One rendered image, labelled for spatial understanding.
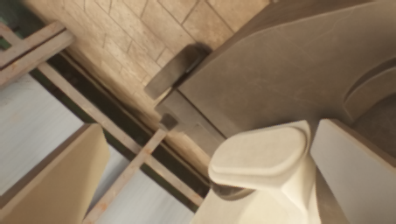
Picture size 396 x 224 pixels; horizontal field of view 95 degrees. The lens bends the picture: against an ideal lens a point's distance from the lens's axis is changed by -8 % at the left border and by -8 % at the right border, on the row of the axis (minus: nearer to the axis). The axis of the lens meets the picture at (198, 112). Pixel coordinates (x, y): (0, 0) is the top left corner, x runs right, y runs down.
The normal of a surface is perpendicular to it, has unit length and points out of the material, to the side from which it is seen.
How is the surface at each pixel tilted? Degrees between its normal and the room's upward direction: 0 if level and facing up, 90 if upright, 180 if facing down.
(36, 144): 90
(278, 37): 0
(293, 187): 58
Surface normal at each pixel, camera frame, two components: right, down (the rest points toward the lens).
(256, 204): 0.29, 0.02
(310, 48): -0.53, 0.69
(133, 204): 0.49, -0.22
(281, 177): -0.69, -0.69
